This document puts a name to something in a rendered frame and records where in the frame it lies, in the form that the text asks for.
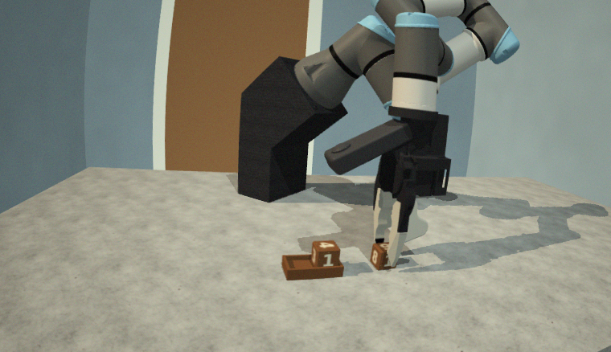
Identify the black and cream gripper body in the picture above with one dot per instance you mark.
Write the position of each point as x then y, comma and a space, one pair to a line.
426, 151

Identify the brown cube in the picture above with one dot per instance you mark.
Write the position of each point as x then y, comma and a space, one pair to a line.
379, 256
325, 253

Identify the brown wooden tray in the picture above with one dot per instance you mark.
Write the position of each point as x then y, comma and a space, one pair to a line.
300, 267

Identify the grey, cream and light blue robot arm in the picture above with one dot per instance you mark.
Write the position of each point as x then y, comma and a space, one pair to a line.
420, 55

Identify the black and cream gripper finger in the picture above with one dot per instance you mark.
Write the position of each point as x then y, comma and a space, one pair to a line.
406, 224
382, 207

